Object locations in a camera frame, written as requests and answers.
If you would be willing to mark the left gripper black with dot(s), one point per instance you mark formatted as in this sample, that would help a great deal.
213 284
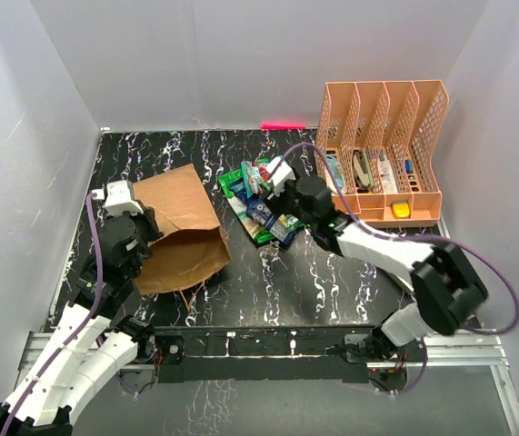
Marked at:
151 222

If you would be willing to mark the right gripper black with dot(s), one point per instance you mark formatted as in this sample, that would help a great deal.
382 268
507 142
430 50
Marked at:
276 203

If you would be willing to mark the blue white snack bag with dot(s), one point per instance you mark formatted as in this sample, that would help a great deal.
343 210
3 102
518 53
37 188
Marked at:
283 227

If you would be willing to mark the green Chuba cassava chips bag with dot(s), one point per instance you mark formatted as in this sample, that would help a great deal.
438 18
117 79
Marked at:
257 232

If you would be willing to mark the teal red candy bag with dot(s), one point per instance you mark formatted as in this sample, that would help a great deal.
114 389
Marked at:
255 176

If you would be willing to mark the brown paper bag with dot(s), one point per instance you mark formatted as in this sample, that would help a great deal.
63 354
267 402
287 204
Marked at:
193 246

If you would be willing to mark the dark blue snack bag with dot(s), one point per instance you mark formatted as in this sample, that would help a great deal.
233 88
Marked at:
247 195

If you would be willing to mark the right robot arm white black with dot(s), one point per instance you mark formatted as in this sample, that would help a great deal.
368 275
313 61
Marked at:
447 289

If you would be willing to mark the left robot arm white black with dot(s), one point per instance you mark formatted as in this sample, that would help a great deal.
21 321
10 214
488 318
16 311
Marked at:
77 327

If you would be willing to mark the blue white tape dispenser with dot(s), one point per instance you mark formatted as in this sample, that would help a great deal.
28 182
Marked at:
335 179

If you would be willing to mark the grey stapler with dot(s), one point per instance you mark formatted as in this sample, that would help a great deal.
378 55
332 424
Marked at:
362 171

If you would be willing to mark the pink tape strip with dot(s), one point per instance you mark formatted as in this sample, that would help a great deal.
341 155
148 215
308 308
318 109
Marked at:
277 125

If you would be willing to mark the white small packet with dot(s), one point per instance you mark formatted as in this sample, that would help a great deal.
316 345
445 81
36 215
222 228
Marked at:
387 174

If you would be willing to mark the yellow small object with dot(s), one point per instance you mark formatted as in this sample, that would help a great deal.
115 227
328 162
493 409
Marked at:
401 210

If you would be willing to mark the orange plastic desk organizer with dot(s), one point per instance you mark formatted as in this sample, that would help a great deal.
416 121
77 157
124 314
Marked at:
401 119

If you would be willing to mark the blue small connector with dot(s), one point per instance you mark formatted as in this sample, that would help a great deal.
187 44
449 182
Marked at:
408 165

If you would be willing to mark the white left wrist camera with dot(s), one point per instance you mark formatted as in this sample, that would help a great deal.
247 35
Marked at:
118 198

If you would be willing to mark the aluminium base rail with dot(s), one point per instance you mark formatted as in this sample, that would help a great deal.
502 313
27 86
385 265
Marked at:
343 353

